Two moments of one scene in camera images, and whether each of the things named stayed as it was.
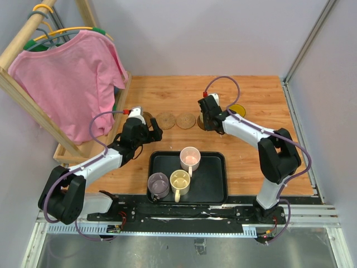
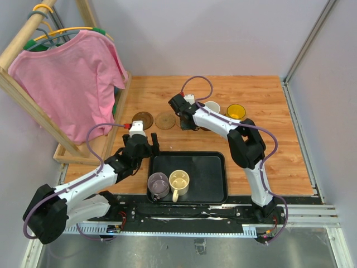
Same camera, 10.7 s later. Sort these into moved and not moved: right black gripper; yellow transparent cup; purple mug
Moved: right black gripper
Not moved: yellow transparent cup; purple mug
